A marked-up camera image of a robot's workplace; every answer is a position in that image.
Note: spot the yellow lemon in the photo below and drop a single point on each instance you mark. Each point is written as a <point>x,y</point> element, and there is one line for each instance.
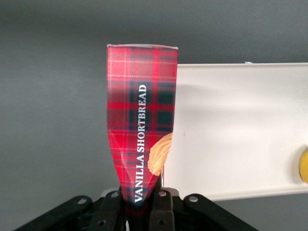
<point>304,166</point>

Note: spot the beige plastic tray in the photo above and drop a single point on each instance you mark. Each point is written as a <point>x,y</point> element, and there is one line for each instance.
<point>235,125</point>

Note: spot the red tartan cookie box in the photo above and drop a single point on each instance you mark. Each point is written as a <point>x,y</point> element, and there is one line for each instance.
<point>142,115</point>

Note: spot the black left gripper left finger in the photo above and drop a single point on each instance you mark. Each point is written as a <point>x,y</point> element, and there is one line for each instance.
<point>110,211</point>

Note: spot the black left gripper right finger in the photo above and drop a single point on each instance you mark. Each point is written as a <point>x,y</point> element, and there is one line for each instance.
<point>160,211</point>

